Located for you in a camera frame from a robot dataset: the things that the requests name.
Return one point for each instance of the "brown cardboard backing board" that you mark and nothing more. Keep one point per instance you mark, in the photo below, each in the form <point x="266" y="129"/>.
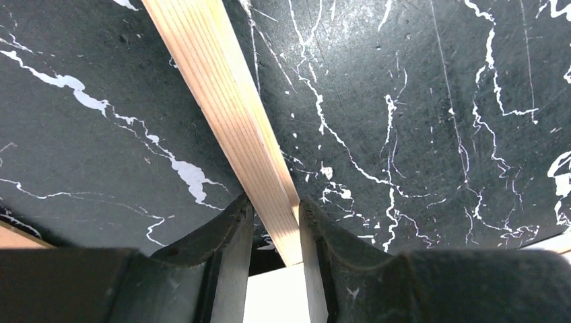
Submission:
<point x="14" y="238"/>

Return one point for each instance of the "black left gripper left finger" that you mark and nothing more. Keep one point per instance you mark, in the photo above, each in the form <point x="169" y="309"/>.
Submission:
<point x="202" y="277"/>

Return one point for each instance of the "light wooden picture frame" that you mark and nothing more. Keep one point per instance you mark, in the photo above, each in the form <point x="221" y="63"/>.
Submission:
<point x="202" y="41"/>

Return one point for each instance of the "white-backed printed photo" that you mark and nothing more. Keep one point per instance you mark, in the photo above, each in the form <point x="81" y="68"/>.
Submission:
<point x="277" y="296"/>

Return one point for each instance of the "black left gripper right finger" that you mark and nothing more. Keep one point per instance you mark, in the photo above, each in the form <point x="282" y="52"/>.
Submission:
<point x="348" y="280"/>

